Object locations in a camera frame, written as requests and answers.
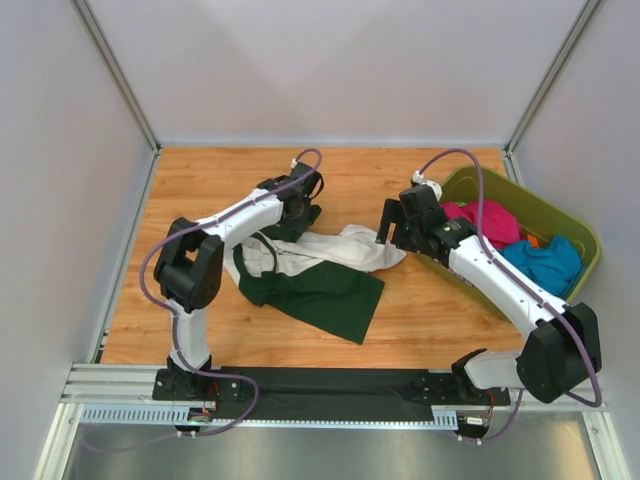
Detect white and green raglan t-shirt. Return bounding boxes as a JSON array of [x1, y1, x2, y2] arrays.
[[224, 224, 407, 345]]

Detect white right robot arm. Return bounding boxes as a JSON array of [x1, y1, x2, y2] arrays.
[[376, 184, 602, 407]]

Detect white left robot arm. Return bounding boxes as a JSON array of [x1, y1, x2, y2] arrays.
[[153, 162, 324, 401]]

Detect magenta pink t-shirt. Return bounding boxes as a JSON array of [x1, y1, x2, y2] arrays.
[[441, 200, 521, 249]]

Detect orange item in bin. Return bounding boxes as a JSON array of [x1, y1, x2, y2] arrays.
[[527, 235, 540, 248]]

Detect olive green plastic bin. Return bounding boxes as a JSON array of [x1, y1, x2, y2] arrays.
[[416, 165, 601, 322]]

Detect blue t-shirt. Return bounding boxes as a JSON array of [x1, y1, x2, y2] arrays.
[[501, 235, 583, 299]]

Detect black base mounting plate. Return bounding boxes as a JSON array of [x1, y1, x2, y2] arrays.
[[152, 366, 510, 419]]

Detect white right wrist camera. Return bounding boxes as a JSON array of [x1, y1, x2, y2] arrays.
[[410, 170, 443, 201]]

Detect aluminium corner frame post right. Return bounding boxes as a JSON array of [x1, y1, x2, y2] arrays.
[[504, 0, 605, 154]]

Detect aluminium corner frame post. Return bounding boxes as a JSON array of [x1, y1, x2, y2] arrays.
[[69, 0, 162, 151], [504, 0, 605, 154]]

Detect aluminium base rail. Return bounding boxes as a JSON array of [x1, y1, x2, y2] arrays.
[[60, 363, 607, 412]]

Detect aluminium corner frame post left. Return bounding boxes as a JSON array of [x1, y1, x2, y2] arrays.
[[69, 0, 162, 151]]

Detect grey slotted cable duct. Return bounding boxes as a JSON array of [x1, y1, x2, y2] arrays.
[[79, 403, 458, 431]]

